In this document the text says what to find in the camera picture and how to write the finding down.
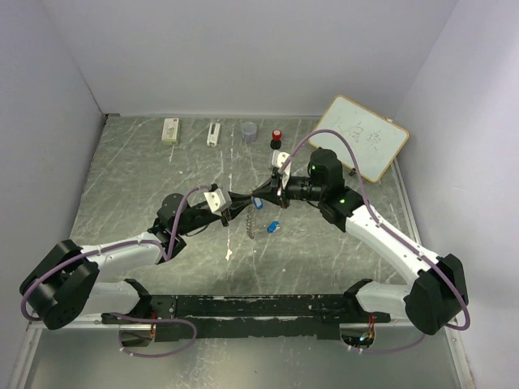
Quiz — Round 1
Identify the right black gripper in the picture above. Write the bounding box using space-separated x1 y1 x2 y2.
251 172 325 209

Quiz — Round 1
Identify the blue tagged key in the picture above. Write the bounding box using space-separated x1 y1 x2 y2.
266 220 281 233
252 197 264 210

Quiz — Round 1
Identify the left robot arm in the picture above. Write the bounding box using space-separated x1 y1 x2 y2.
19 186 252 330

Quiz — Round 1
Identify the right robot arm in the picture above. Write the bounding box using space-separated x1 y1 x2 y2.
253 148 468 336

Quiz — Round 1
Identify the clear cup of paperclips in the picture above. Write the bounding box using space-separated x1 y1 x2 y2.
241 122 258 143

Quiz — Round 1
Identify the white stapler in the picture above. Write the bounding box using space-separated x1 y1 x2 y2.
206 122 221 147

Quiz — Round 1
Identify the green white staple box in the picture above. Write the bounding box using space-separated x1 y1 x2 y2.
161 118 179 146

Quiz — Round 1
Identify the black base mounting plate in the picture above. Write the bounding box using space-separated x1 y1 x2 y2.
101 294 392 344

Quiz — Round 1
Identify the yellow framed whiteboard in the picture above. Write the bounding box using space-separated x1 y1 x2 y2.
308 95 410 182

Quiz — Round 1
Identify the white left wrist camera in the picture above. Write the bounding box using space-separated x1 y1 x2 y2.
204 188 232 214

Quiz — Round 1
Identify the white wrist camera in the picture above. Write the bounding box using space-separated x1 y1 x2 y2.
271 150 291 188
204 188 232 214

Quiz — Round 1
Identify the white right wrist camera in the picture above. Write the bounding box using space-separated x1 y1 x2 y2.
271 150 291 188

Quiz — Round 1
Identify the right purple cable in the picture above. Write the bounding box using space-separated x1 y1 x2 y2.
279 128 472 354

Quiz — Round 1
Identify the purple cable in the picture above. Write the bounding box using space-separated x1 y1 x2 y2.
19 184 199 358
279 128 472 354

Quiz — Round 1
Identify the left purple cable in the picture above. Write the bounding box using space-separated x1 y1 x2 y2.
19 184 199 358

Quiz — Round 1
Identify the aluminium rail frame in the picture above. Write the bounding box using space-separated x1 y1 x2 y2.
7 160 471 389

